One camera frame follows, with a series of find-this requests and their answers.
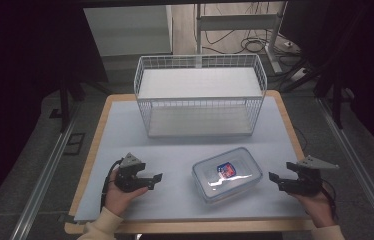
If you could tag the light blue table mat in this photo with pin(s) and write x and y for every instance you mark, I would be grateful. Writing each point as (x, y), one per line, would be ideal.
(175, 200)

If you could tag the clear plastic lidded container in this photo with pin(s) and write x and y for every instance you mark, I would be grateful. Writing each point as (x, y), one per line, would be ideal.
(226, 176)

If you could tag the black floor plate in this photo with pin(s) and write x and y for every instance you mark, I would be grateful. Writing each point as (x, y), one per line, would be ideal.
(74, 144)

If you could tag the aluminium floor rail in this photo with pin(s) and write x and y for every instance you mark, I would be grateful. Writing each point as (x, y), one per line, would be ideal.
(46, 176)
(358, 166)

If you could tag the person's left hand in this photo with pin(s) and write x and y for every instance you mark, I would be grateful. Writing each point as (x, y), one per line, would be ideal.
(118, 200)

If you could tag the white cabinet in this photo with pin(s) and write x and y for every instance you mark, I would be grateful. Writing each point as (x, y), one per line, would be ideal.
(128, 30)

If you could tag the white metal stand frame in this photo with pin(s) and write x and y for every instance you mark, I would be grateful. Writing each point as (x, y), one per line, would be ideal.
(235, 21)

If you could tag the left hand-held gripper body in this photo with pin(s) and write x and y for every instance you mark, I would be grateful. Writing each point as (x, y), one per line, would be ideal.
(129, 173)

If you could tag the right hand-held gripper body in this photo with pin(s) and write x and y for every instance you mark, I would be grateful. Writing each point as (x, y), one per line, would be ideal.
(308, 181)

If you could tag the black stand legs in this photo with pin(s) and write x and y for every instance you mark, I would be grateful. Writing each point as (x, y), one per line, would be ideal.
(336, 100)
(64, 103)

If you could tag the person's right hand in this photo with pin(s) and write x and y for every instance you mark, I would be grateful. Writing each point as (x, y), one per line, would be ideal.
(320, 208)

